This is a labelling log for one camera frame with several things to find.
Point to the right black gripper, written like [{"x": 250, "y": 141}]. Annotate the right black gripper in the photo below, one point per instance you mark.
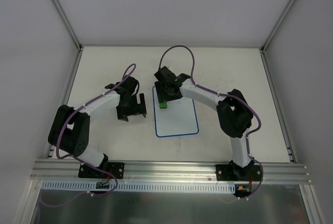
[{"x": 168, "y": 94}]

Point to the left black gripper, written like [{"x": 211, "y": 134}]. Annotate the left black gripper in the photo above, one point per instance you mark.
[{"x": 130, "y": 108}]

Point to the green whiteboard eraser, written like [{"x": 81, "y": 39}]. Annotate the green whiteboard eraser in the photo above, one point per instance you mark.
[{"x": 163, "y": 105}]

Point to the blue framed small whiteboard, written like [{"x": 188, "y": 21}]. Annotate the blue framed small whiteboard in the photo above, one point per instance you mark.
[{"x": 178, "y": 119}]

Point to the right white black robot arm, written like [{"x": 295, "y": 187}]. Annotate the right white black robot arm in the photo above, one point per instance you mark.
[{"x": 235, "y": 118}]

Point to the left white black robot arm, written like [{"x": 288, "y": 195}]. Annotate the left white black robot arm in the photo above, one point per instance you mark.
[{"x": 71, "y": 126}]

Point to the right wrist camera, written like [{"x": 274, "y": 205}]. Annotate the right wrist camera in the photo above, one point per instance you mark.
[{"x": 165, "y": 75}]

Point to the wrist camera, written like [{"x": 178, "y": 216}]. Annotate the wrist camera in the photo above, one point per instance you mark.
[
  {"x": 131, "y": 85},
  {"x": 165, "y": 75}
]

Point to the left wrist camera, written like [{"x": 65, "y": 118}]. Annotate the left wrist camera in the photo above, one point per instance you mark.
[{"x": 131, "y": 85}]

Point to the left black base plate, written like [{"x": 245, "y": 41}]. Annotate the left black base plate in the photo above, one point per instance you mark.
[{"x": 114, "y": 168}]

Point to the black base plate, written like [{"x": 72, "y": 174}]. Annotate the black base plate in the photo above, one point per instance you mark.
[
  {"x": 223, "y": 172},
  {"x": 114, "y": 168}
]

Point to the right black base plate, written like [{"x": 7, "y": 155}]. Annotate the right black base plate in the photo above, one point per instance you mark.
[{"x": 223, "y": 172}]

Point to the aluminium mounting rail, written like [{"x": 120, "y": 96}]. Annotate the aluminium mounting rail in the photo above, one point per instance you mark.
[{"x": 163, "y": 171}]

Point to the white slotted cable duct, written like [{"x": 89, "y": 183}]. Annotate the white slotted cable duct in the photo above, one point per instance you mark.
[{"x": 122, "y": 186}]

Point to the left aluminium frame post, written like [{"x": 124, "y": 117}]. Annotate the left aluminium frame post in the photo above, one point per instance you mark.
[{"x": 60, "y": 11}]

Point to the aluminium frame post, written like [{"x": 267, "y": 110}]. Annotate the aluminium frame post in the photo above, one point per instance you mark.
[
  {"x": 281, "y": 19},
  {"x": 60, "y": 11}
]

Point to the right aluminium frame post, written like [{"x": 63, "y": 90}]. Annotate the right aluminium frame post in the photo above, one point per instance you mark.
[{"x": 281, "y": 19}]

